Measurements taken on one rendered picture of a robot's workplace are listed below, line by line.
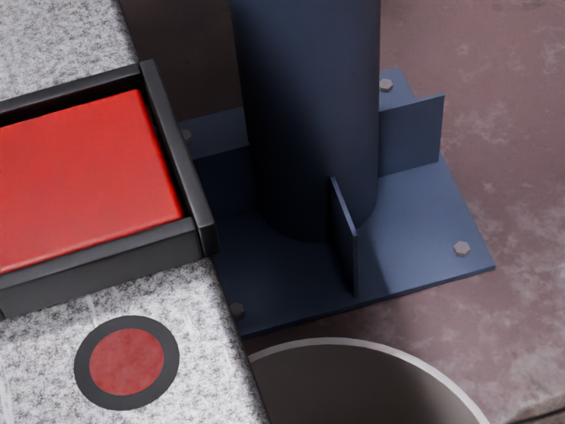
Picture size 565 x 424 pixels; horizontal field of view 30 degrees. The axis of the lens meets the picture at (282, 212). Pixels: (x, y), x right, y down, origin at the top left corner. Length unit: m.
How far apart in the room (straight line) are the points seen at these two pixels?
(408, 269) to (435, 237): 0.06
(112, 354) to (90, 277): 0.02
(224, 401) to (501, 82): 1.36
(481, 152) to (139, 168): 1.22
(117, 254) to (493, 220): 1.18
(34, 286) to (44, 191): 0.04
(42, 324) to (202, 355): 0.05
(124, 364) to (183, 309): 0.03
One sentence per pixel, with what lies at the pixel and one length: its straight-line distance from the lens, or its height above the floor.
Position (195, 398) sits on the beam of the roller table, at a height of 0.91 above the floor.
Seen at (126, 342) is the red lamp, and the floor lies 0.92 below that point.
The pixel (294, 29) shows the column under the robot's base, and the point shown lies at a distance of 1.12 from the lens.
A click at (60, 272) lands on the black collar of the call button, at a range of 0.32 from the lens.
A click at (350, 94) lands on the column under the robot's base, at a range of 1.22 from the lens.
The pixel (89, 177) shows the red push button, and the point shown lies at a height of 0.93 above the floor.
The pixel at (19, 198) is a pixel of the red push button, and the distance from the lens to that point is 0.35.
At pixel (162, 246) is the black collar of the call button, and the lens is 0.33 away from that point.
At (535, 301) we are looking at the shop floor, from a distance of 1.41.
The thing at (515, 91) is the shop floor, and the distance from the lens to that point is 1.63.
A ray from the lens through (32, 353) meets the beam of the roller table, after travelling 0.33.
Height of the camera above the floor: 1.19
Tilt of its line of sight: 54 degrees down
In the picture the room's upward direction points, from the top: 6 degrees counter-clockwise
